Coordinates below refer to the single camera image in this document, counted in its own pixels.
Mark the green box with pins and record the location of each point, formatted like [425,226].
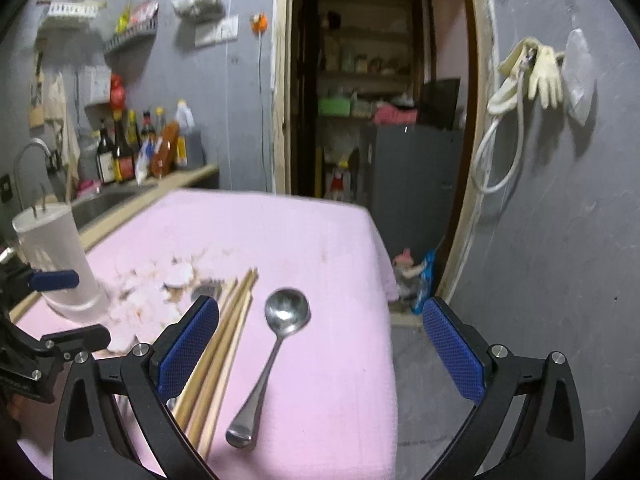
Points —
[334,106]

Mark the black monitor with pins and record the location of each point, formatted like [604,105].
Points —
[440,102]

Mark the metal spoon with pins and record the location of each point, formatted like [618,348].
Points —
[287,310]

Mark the cream rubber glove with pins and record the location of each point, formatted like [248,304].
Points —
[510,67]
[547,77]

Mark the wooden chopstick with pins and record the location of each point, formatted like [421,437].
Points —
[225,385]
[209,385]
[194,385]

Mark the grey wall shelf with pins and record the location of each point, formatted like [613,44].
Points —
[130,37]

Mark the steel sink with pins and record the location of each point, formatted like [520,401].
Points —
[100,205]

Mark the blue bag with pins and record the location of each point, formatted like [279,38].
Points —
[425,280]

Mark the pink floral tablecloth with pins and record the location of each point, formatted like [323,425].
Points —
[325,260]

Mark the metal faucet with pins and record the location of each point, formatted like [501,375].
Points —
[30,147]

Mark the wooden storage shelf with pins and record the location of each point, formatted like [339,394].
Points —
[370,35]

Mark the wooden door frame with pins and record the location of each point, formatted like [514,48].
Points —
[480,110]

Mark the white wall rack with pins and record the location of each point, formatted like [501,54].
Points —
[70,10]

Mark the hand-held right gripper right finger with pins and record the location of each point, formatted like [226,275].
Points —
[452,350]

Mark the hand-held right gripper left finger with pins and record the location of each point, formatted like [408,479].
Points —
[190,345]

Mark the brown snack packet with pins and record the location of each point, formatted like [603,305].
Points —
[165,150]

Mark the hanging towel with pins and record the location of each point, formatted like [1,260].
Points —
[62,110]

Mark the orange wall hook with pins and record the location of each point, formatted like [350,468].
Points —
[259,22]

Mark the yellow cap bottle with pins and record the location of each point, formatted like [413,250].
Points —
[160,120]

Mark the white wall box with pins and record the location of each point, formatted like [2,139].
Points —
[97,85]

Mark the pink cloth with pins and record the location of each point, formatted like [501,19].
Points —
[395,115]

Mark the red white bottle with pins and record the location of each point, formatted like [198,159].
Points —
[338,180]

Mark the grey cabinet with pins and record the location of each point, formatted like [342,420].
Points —
[410,185]

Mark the white cup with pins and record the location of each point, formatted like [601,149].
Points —
[55,255]

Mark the white plastic jug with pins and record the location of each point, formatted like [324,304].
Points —
[184,117]

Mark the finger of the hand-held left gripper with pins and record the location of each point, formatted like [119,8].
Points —
[75,338]
[55,280]

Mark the clear plastic bag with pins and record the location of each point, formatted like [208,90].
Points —
[580,75]

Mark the blue white packet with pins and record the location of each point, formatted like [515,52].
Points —
[143,160]

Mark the dark sauce bottle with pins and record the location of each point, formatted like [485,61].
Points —
[105,160]
[124,160]

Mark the red hanging bag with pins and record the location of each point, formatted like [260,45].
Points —
[116,92]

